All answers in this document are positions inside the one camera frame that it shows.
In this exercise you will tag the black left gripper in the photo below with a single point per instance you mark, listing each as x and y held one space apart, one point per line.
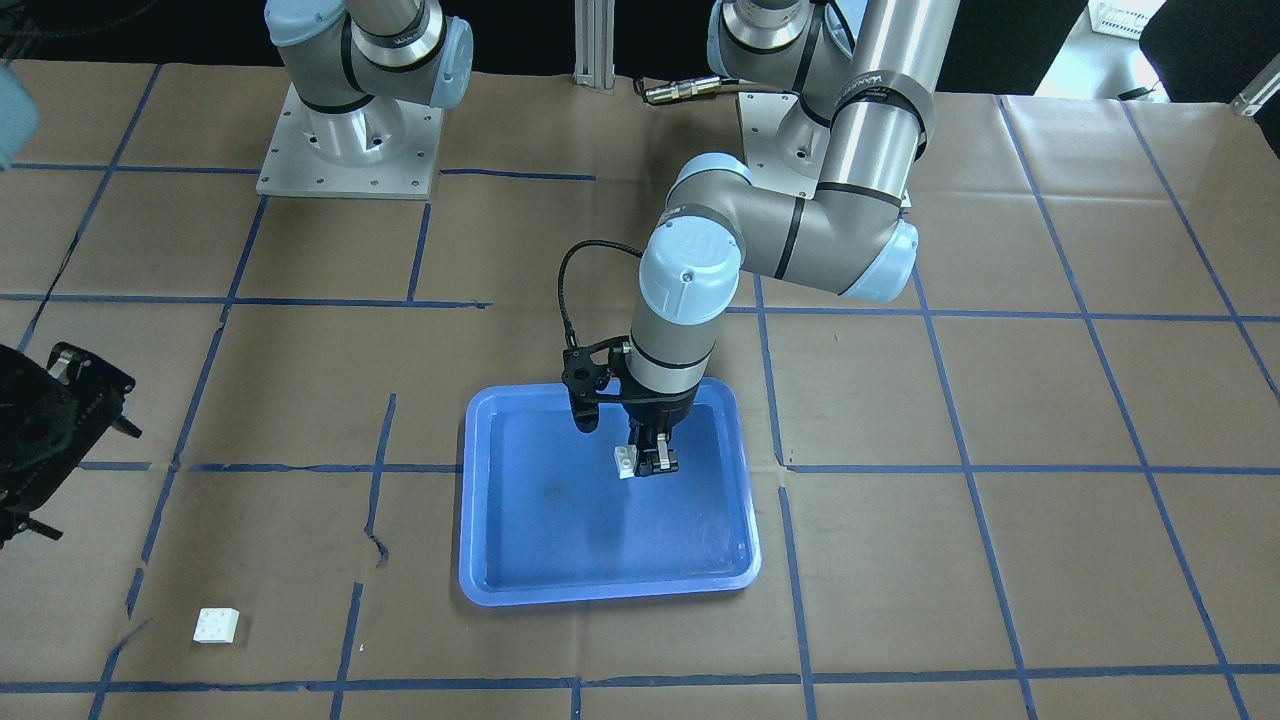
659 408

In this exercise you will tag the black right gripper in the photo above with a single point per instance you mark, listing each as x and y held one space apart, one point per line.
38 425

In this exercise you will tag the white toy block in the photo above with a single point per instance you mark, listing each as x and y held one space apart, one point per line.
627 462
216 625

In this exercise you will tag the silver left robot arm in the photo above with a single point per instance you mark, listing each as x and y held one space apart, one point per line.
818 203

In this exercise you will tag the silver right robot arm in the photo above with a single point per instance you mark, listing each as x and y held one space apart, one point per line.
370 81

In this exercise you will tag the blue plastic tray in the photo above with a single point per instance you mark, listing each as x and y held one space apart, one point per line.
546 516

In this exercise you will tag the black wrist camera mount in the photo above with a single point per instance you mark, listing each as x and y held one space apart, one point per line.
593 375

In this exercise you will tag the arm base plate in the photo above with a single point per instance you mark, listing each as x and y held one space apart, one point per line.
385 150
867 150

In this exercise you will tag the silver cable connector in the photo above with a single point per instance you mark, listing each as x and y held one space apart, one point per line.
684 90

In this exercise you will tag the aluminium frame post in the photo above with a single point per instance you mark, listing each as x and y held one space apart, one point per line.
593 33

